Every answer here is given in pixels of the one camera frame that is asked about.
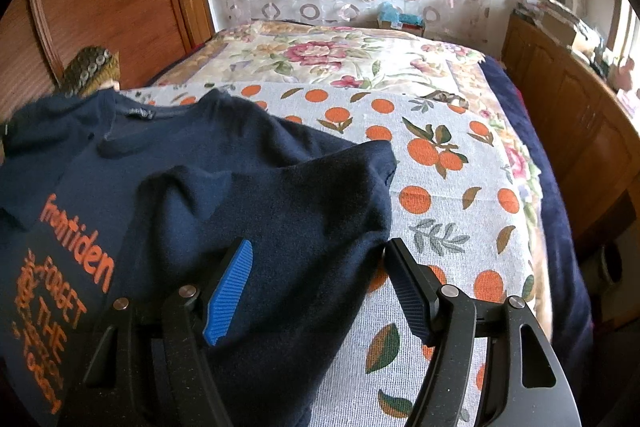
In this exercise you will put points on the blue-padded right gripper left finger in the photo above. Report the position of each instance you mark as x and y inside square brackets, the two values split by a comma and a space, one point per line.
[148, 362]

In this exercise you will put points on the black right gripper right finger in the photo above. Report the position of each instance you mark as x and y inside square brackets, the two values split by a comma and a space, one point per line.
[524, 383]

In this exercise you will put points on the navy blue printed t-shirt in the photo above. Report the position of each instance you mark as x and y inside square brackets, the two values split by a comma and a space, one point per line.
[68, 199]

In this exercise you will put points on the dark blue blanket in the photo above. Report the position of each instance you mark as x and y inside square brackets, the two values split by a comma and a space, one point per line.
[572, 320]

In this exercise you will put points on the orange-print white bed sheet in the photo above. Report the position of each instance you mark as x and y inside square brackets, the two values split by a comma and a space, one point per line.
[450, 186]

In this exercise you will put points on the wooden sideboard cabinet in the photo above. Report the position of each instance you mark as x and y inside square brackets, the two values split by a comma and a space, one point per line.
[590, 141]

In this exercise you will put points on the dark circle-patterned folded garment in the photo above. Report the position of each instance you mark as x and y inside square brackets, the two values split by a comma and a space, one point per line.
[92, 69]

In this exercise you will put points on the floral quilt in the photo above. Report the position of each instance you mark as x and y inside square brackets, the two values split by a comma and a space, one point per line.
[362, 59]

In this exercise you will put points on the pile of papers on cabinet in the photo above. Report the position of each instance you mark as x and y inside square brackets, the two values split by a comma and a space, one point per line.
[564, 27]

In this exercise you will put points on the wooden wardrobe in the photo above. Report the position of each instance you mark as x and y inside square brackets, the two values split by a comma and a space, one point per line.
[40, 37]

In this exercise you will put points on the blue item on box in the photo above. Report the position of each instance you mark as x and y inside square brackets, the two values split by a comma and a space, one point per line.
[389, 17]

